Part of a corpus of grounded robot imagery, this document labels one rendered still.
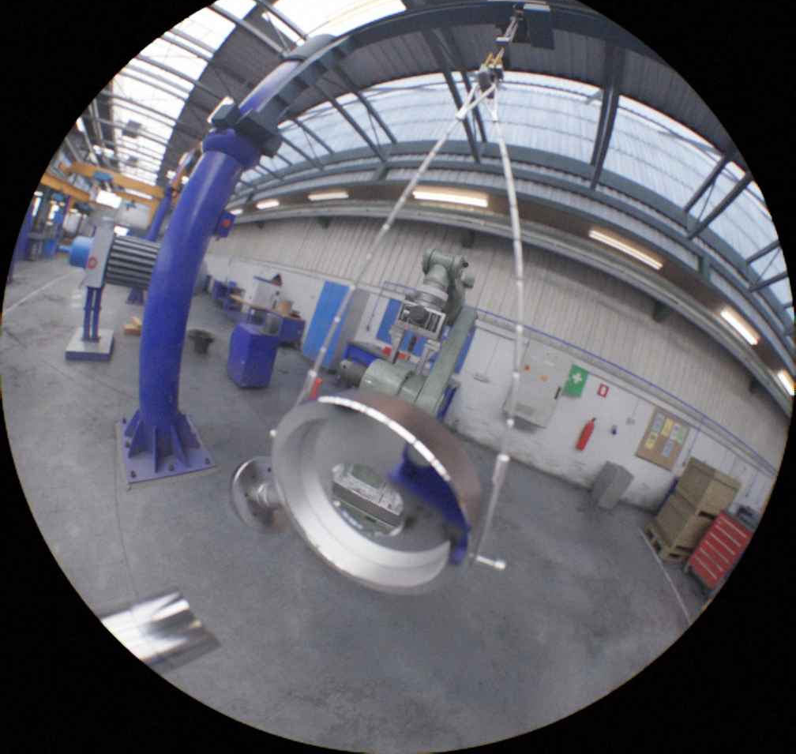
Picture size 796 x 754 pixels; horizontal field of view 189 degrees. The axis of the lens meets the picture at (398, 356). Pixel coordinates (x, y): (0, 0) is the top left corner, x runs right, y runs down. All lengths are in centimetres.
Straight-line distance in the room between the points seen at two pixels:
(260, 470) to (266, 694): 109
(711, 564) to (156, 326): 576
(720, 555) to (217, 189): 582
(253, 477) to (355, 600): 108
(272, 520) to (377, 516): 95
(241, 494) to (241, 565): 96
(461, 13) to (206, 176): 166
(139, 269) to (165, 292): 199
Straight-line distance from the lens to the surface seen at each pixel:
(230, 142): 167
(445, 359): 145
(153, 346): 166
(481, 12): 177
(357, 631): 147
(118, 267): 356
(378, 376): 133
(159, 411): 184
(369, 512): 153
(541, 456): 447
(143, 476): 192
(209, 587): 149
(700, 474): 446
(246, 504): 62
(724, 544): 439
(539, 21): 148
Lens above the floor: 138
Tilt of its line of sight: 7 degrees down
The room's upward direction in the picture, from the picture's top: 20 degrees clockwise
